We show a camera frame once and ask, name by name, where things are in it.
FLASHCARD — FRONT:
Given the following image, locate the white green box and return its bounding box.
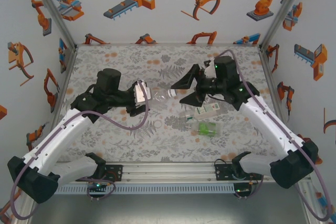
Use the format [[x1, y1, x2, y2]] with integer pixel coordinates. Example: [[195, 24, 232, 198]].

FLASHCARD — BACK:
[[180, 102, 224, 121]]

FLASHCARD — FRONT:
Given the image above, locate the clear unlabelled plastic bottle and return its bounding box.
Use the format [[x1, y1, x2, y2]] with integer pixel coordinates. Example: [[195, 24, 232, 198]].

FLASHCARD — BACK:
[[150, 89, 179, 104]]

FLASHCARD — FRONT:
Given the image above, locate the floral patterned table mat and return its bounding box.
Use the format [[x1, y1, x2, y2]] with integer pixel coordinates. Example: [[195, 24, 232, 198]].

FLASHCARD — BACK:
[[56, 45, 292, 162]]

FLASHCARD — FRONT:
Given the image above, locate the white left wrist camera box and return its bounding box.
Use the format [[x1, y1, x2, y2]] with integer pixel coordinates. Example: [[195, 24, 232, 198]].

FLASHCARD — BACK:
[[132, 79, 153, 104]]

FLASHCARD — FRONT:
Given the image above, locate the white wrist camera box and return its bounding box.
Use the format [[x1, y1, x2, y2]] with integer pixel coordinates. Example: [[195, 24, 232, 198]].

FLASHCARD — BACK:
[[132, 79, 153, 104], [204, 60, 218, 78]]

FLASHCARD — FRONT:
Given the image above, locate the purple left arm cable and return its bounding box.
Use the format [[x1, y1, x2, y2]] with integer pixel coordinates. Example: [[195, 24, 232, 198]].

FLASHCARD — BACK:
[[9, 82, 152, 221]]

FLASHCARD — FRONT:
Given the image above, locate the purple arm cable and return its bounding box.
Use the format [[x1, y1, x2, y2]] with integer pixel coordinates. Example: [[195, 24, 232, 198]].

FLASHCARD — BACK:
[[9, 82, 152, 221], [213, 49, 332, 222]]

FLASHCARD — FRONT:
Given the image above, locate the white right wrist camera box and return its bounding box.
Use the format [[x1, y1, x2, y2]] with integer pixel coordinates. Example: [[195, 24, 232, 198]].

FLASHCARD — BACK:
[[204, 60, 218, 78]]

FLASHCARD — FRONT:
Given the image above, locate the aluminium frame side rail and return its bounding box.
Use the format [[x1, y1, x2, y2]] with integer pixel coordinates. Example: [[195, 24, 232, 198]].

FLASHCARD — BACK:
[[51, 45, 79, 116], [258, 47, 299, 162]]

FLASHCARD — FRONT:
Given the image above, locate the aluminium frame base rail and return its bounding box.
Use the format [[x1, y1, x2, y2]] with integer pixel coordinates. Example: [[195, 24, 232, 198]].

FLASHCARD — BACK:
[[54, 161, 310, 184]]

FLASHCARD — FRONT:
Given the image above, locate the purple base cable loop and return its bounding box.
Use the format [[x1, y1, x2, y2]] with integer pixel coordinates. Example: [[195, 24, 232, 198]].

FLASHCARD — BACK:
[[86, 178, 117, 203], [234, 175, 264, 200]]

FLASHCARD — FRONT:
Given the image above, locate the white slotted cable duct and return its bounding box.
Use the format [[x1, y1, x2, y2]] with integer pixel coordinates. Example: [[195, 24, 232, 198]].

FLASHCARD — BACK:
[[56, 183, 235, 195]]

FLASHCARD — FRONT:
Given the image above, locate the aluminium frame corner post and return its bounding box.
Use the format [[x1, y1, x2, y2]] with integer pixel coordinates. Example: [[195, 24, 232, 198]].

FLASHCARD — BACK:
[[26, 0, 79, 50], [258, 0, 313, 50]]

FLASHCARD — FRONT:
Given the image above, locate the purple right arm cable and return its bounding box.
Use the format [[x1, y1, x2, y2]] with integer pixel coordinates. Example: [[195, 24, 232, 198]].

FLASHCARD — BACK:
[[213, 49, 332, 222]]

